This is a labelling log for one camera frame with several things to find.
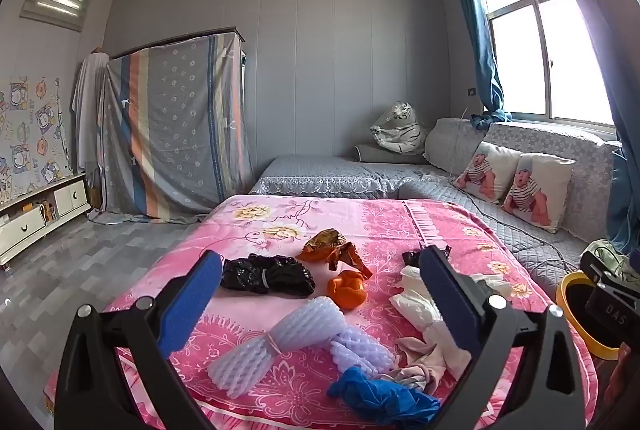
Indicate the beige cloth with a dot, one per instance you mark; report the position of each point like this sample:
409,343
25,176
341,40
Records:
425,360

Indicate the white paper tissue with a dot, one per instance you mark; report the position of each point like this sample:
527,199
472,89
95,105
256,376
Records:
415,305

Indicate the plush tiger toy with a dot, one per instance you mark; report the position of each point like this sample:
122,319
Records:
400,129

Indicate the baby print pillow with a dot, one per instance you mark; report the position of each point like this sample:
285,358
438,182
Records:
487,172
537,192

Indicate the small black plastic scrap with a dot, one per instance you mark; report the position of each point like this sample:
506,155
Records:
411,257

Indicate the orange foil wrapper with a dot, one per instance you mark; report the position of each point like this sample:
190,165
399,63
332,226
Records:
330,250

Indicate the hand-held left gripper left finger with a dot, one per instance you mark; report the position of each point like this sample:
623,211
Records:
192,300

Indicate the blue plastic glove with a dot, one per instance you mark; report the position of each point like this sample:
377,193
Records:
375,397

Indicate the grey covered sofa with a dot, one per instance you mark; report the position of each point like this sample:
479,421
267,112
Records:
325,172

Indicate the large white foam net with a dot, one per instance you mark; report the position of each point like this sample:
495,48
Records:
250,355

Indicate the window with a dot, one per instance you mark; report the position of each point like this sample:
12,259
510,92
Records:
545,49

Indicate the pink floral blanket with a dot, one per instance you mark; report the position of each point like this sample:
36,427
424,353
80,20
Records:
390,230

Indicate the cartoon wall sticker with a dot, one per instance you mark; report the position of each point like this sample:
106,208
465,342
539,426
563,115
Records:
30,134

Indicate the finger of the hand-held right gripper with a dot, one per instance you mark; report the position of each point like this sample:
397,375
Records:
602,275

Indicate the white hanging cloth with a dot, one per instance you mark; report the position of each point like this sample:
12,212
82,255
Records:
87,109

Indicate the black plastic bag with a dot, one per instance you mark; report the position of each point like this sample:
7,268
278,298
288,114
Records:
265,275

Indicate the grey pillow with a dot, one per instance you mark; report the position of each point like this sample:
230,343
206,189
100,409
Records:
372,154

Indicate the blue curtain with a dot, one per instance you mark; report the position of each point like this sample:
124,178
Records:
625,159
480,49

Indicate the green cloth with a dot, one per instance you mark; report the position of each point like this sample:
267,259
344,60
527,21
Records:
602,250

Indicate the striped sheet over wardrobe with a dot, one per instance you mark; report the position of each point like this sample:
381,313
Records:
175,124

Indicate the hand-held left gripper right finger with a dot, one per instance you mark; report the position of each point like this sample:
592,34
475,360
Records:
450,295

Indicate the white low cabinet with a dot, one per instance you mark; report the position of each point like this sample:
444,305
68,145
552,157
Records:
65,200

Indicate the orange peel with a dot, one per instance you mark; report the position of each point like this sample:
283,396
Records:
347,290

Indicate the yellow bin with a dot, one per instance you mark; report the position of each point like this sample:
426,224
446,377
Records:
567,305

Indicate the small white foam net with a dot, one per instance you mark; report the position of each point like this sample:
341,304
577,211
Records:
362,350

